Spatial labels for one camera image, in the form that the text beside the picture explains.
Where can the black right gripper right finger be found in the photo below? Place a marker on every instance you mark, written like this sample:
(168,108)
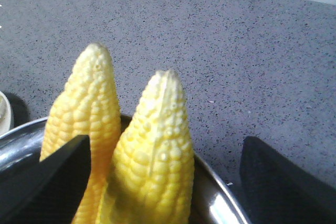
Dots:
(278,191)

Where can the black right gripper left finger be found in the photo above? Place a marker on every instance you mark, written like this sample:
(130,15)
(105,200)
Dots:
(51,190)

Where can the yellow corn cob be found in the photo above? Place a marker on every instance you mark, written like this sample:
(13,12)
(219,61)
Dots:
(152,167)
(88,105)

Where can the green electric cooking pot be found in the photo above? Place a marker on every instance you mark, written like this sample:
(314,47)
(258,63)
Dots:
(212,200)

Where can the beige white plate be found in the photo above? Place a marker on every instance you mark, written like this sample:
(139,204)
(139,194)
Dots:
(7,117)

